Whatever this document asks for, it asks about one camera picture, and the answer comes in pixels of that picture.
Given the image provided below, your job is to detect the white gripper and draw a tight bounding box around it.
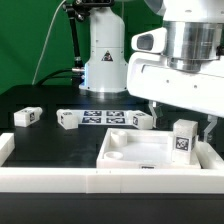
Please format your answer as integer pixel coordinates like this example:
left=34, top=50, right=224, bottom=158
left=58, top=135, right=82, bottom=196
left=127, top=26, right=224, bottom=142

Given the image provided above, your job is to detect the white square tabletop part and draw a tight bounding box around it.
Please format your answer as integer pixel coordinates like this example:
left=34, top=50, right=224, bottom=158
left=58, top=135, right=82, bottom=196
left=96, top=128, right=201, bottom=169

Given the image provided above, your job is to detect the white U-shaped obstacle fence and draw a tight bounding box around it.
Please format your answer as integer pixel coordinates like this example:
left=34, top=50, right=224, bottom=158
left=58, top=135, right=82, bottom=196
left=0, top=133, right=224, bottom=194

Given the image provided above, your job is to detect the sheet of fiducial markers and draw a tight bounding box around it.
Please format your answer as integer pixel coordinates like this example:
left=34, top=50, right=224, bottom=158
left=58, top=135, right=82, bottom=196
left=72, top=110, right=132, bottom=125

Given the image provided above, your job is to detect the black cable bundle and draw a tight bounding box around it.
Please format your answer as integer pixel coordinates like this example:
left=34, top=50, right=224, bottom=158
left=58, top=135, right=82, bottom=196
left=34, top=68, right=84, bottom=87

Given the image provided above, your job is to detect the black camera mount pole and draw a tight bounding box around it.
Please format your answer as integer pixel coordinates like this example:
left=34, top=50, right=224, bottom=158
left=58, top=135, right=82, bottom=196
left=63, top=2, right=89, bottom=68

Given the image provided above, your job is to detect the grey cable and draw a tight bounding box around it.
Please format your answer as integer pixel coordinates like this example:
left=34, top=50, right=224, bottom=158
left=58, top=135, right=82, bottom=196
left=31, top=0, right=68, bottom=86

